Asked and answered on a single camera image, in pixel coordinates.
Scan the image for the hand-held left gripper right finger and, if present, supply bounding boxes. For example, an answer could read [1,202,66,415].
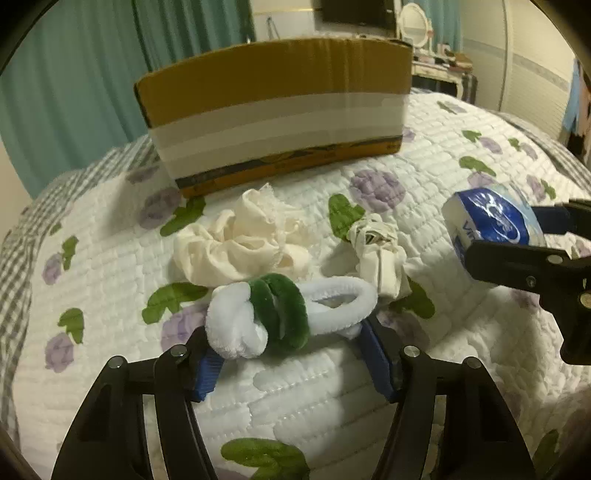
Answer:
[355,318,539,480]

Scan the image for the cardboard box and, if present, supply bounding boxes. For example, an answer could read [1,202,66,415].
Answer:
[134,37,413,200]

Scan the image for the white dressing table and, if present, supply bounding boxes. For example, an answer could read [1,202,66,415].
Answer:
[410,44,479,106]

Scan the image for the blue tissue pack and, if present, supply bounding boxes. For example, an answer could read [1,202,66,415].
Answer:
[441,185,546,263]

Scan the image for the teal curtain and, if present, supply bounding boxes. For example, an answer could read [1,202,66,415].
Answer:
[0,0,257,200]

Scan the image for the white vanity mirror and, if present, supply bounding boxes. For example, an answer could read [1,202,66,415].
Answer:
[398,4,431,49]

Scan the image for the cream lace cloth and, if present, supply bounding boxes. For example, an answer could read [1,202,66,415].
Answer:
[173,183,319,291]

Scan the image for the white wardrobe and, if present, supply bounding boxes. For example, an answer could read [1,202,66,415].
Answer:
[462,0,578,139]

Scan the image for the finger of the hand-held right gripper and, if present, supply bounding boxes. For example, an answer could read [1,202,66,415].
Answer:
[463,240,591,297]
[532,198,591,234]

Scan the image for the white patterned cloth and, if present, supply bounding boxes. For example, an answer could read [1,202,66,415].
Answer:
[346,213,413,300]

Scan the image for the hanging clothes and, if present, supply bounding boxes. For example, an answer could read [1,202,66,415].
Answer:
[560,58,591,163]

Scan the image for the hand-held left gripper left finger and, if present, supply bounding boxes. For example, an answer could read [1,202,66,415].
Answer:
[51,327,228,480]

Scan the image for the green velvet hair tie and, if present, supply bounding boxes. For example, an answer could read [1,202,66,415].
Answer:
[249,273,309,355]

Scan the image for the white floral quilted blanket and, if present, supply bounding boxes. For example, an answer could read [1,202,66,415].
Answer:
[14,88,591,480]

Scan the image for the black television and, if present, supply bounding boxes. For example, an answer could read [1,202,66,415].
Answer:
[320,0,397,32]

